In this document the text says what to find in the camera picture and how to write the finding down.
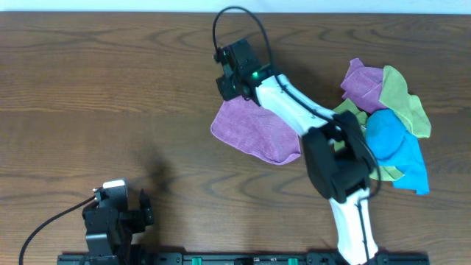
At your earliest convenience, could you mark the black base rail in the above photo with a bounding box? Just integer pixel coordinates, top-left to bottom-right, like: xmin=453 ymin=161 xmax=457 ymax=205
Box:
xmin=57 ymin=251 xmax=431 ymax=265

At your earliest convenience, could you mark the dark purple cloth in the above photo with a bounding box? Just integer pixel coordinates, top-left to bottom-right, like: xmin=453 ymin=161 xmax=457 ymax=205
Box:
xmin=341 ymin=58 xmax=387 ymax=114

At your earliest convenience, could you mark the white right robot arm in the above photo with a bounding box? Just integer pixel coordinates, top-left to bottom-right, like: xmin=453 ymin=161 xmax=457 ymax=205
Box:
xmin=213 ymin=39 xmax=379 ymax=264

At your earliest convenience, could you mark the light purple cloth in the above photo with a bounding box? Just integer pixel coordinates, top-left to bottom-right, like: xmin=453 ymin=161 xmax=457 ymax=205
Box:
xmin=210 ymin=96 xmax=301 ymax=166

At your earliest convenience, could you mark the blue cloth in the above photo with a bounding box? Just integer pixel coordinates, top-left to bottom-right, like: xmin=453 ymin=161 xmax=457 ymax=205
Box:
xmin=366 ymin=109 xmax=430 ymax=195

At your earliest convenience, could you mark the green cloth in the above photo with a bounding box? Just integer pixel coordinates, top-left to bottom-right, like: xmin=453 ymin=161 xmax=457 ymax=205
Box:
xmin=334 ymin=66 xmax=431 ymax=182

